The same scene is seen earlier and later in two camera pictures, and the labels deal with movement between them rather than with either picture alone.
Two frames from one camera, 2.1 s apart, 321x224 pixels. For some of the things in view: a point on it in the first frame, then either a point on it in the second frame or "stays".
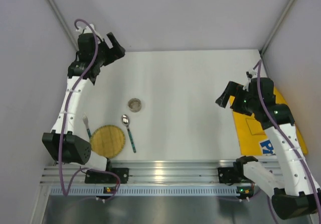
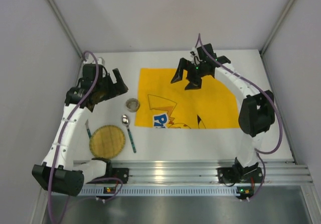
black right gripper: [237, 99] → [194, 71]
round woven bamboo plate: [108, 140] stays
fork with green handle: [86, 121] stays
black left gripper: [106, 52] → [110, 84]
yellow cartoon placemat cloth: [253, 138] → [162, 104]
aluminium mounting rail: [155, 171] stays
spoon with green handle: [126, 120] stays
